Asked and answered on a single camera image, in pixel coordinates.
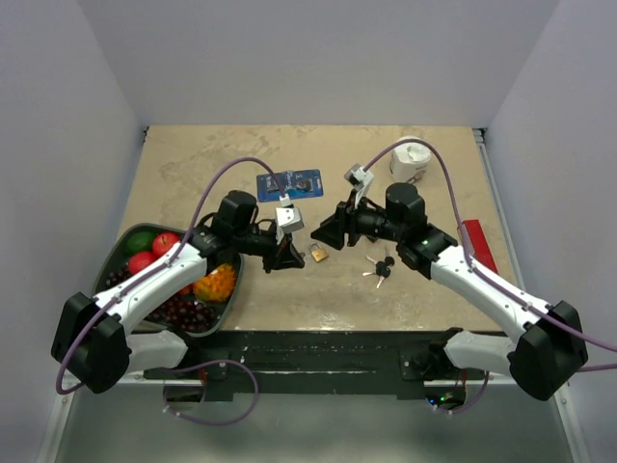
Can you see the red apple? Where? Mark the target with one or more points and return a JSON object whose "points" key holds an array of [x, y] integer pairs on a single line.
{"points": [[163, 242], [140, 261]]}

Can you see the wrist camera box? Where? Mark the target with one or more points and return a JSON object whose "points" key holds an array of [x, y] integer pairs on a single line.
{"points": [[360, 180], [289, 219]]}

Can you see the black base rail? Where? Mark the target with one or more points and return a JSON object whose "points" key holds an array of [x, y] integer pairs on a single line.
{"points": [[401, 364]]}

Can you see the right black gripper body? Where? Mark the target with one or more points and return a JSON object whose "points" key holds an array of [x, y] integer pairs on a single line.
{"points": [[371, 222]]}

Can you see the white paper roll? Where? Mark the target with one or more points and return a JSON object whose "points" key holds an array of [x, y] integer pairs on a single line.
{"points": [[409, 162]]}

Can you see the green lime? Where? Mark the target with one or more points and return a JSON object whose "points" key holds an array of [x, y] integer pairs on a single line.
{"points": [[138, 242]]}

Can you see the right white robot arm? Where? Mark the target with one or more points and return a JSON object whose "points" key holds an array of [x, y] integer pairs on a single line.
{"points": [[538, 346]]}

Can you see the purple grapes bunch front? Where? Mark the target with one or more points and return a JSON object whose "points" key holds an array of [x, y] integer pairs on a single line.
{"points": [[183, 312]]}

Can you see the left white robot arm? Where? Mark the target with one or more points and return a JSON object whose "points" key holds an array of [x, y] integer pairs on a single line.
{"points": [[96, 339]]}

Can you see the bunch of black keys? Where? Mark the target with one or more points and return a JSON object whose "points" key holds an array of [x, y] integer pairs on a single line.
{"points": [[381, 267]]}

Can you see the brass padlock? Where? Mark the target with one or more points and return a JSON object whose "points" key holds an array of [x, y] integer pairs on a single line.
{"points": [[317, 252]]}

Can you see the orange spiky fruit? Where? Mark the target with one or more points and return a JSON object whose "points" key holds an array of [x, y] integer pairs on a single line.
{"points": [[216, 286]]}

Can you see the red box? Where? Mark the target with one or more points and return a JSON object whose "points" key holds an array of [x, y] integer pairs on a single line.
{"points": [[472, 234]]}

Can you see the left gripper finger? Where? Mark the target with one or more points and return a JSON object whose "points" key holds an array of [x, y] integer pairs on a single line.
{"points": [[269, 262], [287, 256]]}

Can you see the blue blister card package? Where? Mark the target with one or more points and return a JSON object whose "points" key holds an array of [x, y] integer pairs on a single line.
{"points": [[305, 184]]}

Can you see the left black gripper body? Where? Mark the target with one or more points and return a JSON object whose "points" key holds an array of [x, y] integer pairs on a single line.
{"points": [[252, 240]]}

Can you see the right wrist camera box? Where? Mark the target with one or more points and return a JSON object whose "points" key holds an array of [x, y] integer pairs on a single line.
{"points": [[360, 180]]}

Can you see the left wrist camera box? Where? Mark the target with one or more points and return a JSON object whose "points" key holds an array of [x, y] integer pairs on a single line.
{"points": [[289, 219]]}

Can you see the dark green fruit tray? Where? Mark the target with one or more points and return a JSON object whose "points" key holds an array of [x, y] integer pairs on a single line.
{"points": [[118, 258]]}

